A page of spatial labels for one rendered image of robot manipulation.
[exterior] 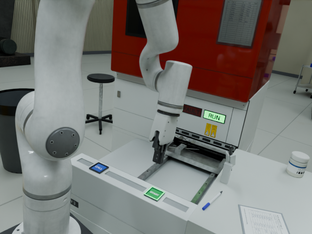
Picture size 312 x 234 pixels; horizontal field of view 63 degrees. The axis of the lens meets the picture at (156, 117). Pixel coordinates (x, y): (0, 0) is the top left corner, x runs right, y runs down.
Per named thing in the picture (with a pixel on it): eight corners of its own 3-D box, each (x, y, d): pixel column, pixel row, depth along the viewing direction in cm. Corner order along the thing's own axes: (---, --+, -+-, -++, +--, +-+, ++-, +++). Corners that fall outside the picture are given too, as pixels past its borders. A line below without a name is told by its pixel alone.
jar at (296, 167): (286, 167, 119) (292, 149, 116) (303, 172, 116) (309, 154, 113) (284, 173, 113) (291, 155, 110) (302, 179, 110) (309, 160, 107)
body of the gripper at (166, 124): (165, 106, 89) (159, 136, 91) (151, 107, 80) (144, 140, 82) (185, 111, 86) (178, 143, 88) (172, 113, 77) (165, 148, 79)
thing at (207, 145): (159, 141, 157) (161, 127, 153) (230, 167, 137) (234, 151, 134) (158, 142, 155) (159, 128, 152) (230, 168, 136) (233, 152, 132)
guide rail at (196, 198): (216, 169, 139) (217, 164, 137) (220, 171, 138) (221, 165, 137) (175, 226, 97) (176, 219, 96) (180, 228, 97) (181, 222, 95)
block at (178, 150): (180, 147, 145) (181, 143, 144) (185, 149, 143) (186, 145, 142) (174, 153, 138) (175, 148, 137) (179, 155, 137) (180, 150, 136)
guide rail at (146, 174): (172, 152, 150) (172, 148, 149) (175, 154, 150) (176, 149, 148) (119, 197, 109) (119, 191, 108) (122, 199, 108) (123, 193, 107)
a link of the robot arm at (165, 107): (165, 100, 88) (163, 108, 89) (153, 100, 81) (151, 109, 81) (187, 106, 85) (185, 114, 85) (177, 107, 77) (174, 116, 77)
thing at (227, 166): (222, 174, 107) (229, 146, 103) (231, 178, 106) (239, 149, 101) (218, 181, 102) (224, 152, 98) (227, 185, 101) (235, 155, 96)
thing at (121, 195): (81, 179, 118) (81, 152, 113) (191, 236, 94) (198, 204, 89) (65, 189, 110) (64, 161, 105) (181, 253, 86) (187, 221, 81)
